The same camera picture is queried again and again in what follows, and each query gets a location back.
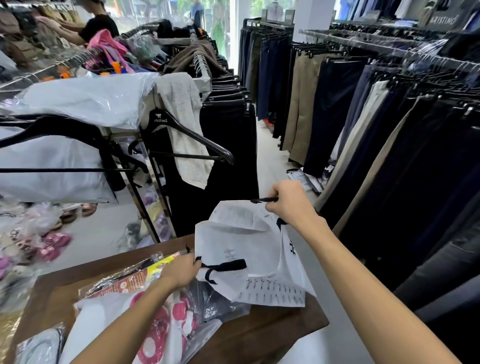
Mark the person's left hand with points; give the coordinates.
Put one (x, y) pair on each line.
(179, 270)

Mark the person's right hand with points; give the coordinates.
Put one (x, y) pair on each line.
(293, 204)

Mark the person's right fingers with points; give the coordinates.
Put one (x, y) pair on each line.
(273, 205)

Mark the person's left fingers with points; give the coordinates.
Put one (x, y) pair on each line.
(195, 265)

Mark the person's right forearm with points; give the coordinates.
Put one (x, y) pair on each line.
(371, 300)

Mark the person's left forearm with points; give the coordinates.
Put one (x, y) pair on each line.
(127, 322)

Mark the white printed paper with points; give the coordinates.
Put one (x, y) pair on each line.
(302, 180)

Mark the clear plastic packet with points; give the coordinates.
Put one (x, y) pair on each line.
(213, 303)

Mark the plastic wrapped items under rack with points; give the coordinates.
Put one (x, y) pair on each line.
(157, 225)

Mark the yellow and red packet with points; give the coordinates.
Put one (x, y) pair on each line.
(131, 279)

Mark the red and white garment packet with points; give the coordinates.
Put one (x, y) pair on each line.
(165, 330)

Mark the row of black hanging trousers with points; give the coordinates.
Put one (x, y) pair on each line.
(228, 150)

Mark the chrome clothes rack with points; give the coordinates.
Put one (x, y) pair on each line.
(144, 210)

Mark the khaki hanging trousers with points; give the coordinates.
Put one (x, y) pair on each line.
(305, 101)

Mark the brown sandal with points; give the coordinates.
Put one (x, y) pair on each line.
(89, 209)
(68, 216)

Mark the rack of navy trousers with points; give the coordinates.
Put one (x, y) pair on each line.
(266, 71)

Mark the black hanger with white logo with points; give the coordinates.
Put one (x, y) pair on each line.
(165, 119)

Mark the light grey hanging cloth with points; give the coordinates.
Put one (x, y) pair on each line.
(183, 97)

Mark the long row of dark trousers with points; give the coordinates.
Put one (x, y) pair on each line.
(412, 180)

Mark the pile of pink wrapped slippers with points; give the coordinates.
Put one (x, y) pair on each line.
(33, 240)

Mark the brown garment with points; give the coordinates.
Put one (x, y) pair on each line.
(195, 50)

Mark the grey garment packet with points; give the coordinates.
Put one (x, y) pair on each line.
(39, 347)

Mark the white plastic garment bag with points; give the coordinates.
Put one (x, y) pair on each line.
(48, 157)

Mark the green dress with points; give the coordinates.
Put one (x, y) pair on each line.
(219, 30)

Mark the large black coat hanger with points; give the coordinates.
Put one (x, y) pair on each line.
(56, 128)

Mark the clear bag with white garment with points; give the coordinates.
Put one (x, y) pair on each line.
(86, 97)

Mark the pink garment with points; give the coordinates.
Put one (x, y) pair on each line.
(105, 43)

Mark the black sign board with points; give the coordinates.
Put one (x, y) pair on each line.
(448, 17)

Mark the hanging brown bags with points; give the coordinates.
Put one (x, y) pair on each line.
(18, 37)

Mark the metal clothes rail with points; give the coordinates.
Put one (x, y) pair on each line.
(356, 44)

